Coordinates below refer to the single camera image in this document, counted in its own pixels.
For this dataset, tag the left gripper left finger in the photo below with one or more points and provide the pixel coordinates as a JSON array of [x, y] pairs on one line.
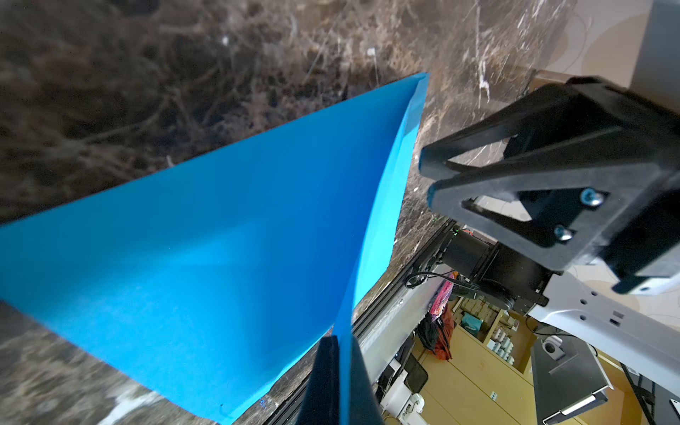
[[321, 401]]

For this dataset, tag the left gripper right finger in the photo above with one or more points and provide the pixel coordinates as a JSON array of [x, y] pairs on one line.
[[364, 409]]

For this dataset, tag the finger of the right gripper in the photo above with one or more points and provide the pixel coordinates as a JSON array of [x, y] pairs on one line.
[[559, 132]]

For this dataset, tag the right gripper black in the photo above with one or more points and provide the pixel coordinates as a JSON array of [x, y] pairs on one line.
[[629, 220]]

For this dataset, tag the blue paper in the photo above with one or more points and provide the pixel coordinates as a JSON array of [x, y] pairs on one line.
[[207, 281]]

